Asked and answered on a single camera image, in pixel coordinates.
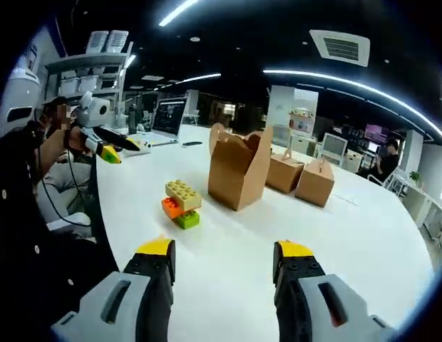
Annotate white chest-worn device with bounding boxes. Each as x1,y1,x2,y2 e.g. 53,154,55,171
0,66,41,130

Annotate black device cable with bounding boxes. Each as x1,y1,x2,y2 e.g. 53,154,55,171
34,141,87,226

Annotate pink monitor screen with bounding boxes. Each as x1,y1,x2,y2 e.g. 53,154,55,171
364,122,386,142

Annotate toy brick stack item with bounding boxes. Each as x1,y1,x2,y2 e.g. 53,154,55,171
160,179,202,230

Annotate person's black coat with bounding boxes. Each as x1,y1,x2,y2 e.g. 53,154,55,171
0,120,119,323

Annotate brown paper box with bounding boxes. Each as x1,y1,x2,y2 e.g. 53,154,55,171
294,156,336,209
207,122,274,212
264,125,306,195

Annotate ceiling air vent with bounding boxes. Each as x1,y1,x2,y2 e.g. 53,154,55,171
309,28,371,68

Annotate white mesh office chair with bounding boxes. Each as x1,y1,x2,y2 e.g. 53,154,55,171
320,132,349,167

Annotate white ceiling light strip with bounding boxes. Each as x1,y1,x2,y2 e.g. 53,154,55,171
262,68,442,144
158,0,201,27
160,72,222,90

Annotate person's light trousers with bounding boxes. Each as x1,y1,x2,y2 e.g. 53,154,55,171
35,161,98,237

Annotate person's left hand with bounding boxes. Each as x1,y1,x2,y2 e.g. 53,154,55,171
65,125,88,152

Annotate silver laptop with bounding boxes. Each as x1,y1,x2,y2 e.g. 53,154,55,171
128,96,190,147

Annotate white display shelf unit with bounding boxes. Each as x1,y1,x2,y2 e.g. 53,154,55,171
270,85,319,137

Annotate grey shelf rack with bins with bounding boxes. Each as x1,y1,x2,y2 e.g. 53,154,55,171
43,29,135,133

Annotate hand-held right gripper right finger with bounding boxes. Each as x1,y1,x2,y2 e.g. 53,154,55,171
272,239,397,342

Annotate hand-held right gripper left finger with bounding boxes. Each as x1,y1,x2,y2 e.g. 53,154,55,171
51,237,177,342

